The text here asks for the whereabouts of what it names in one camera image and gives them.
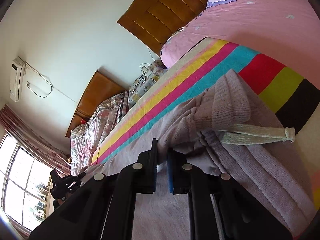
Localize lilac sweatpants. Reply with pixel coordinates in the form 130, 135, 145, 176
84, 70, 316, 239

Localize window with bars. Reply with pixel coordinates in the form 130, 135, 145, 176
0, 133, 51, 231

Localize pink floral curtain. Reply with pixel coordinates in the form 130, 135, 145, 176
1, 105, 71, 176

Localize floral pink comforter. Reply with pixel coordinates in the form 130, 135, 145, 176
71, 91, 129, 175

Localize left wooden headboard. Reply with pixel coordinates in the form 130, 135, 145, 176
66, 70, 125, 139

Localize wooden headboard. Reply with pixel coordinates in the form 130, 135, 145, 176
66, 70, 125, 139
117, 0, 208, 55

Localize nightstand with floral cloth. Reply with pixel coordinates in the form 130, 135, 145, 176
128, 59, 168, 108

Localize white air conditioner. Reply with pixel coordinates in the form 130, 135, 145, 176
10, 57, 26, 102

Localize rainbow striped blanket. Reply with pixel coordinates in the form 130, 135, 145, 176
92, 38, 319, 207

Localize white power strip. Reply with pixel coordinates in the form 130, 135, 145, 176
140, 64, 152, 77

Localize pink bed sheet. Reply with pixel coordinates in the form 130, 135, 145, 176
161, 0, 319, 87

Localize right wooden headboard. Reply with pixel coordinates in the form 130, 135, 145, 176
117, 0, 208, 55

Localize air conditioner cable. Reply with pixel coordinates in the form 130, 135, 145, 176
24, 62, 77, 104

